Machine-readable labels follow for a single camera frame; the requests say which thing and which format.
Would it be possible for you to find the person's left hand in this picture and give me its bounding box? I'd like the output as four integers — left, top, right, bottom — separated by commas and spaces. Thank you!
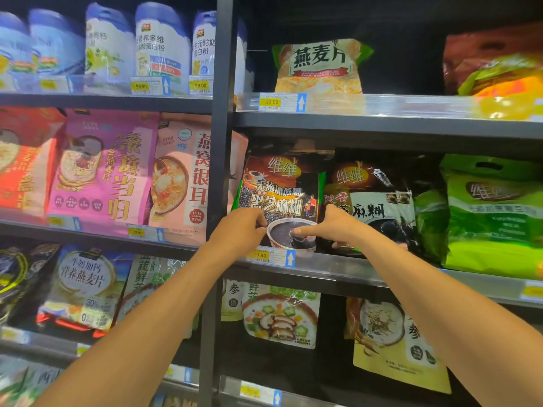
206, 207, 269, 262

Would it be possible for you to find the person's right hand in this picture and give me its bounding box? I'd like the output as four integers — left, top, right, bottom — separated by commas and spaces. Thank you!
292, 204, 376, 251

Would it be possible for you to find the black sesame paste bag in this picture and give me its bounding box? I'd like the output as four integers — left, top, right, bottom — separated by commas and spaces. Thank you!
231, 144, 328, 256
322, 150, 421, 256

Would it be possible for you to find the person's left forearm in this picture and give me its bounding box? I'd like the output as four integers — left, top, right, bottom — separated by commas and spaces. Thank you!
32, 239, 232, 407

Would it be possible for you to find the person's right forearm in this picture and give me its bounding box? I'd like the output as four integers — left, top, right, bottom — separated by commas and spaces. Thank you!
355, 231, 543, 407

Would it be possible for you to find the black metal shelf board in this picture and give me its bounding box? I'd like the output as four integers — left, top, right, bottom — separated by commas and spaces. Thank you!
217, 375, 344, 407
0, 330, 201, 388
0, 219, 209, 262
0, 92, 214, 116
232, 93, 543, 142
224, 248, 543, 311

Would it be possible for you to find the small cream bag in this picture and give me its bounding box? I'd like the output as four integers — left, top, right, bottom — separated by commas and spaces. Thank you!
221, 279, 245, 323

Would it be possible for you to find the vegetable mushroom porridge bag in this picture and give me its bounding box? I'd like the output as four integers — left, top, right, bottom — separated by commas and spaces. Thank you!
241, 283, 322, 350

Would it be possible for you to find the pale pink soup bag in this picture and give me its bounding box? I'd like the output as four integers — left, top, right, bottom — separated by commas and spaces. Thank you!
148, 113, 249, 247

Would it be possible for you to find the black metal shelf upright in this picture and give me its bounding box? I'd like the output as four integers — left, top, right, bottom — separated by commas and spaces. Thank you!
198, 0, 237, 407

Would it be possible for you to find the plain green bag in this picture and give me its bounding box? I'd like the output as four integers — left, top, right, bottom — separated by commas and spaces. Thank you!
413, 188, 450, 264

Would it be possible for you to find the white green vegetable bag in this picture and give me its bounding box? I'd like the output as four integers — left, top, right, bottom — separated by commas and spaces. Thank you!
116, 254, 201, 337

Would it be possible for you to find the yellow white cereal bag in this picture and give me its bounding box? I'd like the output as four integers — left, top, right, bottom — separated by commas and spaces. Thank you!
345, 296, 453, 395

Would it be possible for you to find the green yellow oatmeal bag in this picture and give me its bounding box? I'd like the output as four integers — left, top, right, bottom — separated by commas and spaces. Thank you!
271, 38, 374, 96

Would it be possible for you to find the pink purple cereal bag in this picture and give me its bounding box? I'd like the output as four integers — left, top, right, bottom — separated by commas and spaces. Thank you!
46, 109, 160, 236

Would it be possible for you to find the blue white oatmeal bag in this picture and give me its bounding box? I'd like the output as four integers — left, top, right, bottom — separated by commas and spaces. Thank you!
37, 245, 135, 332

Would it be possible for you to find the large green powder bag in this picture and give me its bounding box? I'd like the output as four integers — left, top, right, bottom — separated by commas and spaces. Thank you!
440, 154, 543, 281

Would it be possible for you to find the row of white blue tins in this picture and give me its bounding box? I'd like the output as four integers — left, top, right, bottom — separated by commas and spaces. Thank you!
0, 1, 256, 97

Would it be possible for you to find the red oatmeal bag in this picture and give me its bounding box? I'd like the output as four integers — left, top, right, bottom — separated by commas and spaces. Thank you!
0, 107, 67, 217

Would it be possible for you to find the dark cereal bag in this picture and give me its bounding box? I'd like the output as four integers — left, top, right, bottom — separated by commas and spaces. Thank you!
0, 243, 61, 328

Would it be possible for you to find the red yellow cereal bag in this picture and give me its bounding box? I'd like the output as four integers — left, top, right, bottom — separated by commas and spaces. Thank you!
442, 22, 543, 122

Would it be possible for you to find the green printed bag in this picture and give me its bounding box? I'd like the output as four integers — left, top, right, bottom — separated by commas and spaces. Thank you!
0, 363, 65, 407

